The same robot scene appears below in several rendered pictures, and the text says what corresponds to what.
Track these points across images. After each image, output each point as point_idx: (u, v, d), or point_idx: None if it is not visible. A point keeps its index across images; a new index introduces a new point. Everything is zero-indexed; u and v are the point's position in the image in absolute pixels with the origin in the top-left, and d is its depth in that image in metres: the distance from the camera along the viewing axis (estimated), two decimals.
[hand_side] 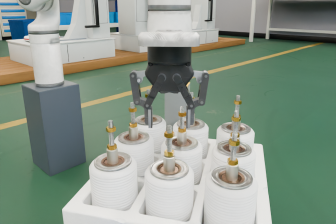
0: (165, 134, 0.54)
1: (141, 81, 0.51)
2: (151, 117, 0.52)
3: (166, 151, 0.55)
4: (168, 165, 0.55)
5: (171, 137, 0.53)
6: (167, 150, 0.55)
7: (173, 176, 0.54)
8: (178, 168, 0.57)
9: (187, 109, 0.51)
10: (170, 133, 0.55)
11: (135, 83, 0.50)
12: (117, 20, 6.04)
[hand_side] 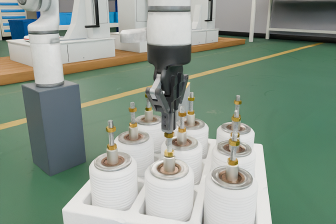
0: (165, 134, 0.54)
1: None
2: None
3: (166, 151, 0.55)
4: (168, 165, 0.55)
5: (171, 137, 0.53)
6: (167, 150, 0.55)
7: (173, 176, 0.54)
8: (178, 168, 0.57)
9: None
10: (170, 133, 0.55)
11: None
12: (117, 20, 6.04)
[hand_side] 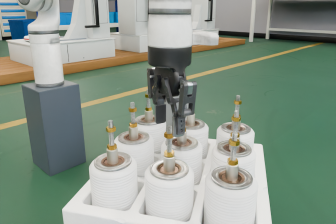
0: (169, 137, 0.53)
1: None
2: (183, 122, 0.51)
3: (171, 152, 0.55)
4: (168, 165, 0.55)
5: (172, 134, 0.55)
6: (170, 152, 0.55)
7: (173, 176, 0.54)
8: (178, 168, 0.57)
9: (165, 104, 0.56)
10: (164, 136, 0.54)
11: (193, 91, 0.47)
12: (117, 20, 6.04)
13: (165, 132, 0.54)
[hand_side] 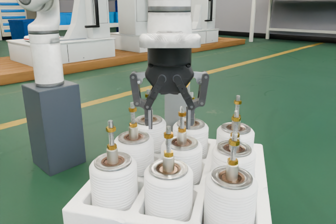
0: (170, 134, 0.55)
1: (141, 83, 0.51)
2: (151, 118, 0.52)
3: None
4: (166, 165, 0.55)
5: (164, 137, 0.54)
6: (168, 150, 0.56)
7: (170, 176, 0.54)
8: (178, 168, 0.56)
9: (187, 110, 0.52)
10: (173, 137, 0.54)
11: (135, 84, 0.50)
12: (117, 20, 6.04)
13: (172, 133, 0.54)
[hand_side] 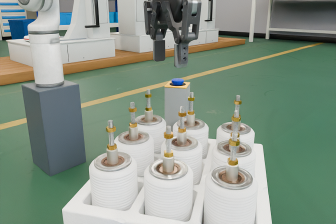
0: (170, 134, 0.55)
1: None
2: (185, 52, 0.48)
3: None
4: (166, 165, 0.55)
5: (164, 137, 0.54)
6: (168, 150, 0.56)
7: (170, 176, 0.54)
8: (178, 168, 0.56)
9: (165, 39, 0.52)
10: (173, 137, 0.54)
11: (197, 12, 0.44)
12: (117, 20, 6.04)
13: (172, 133, 0.54)
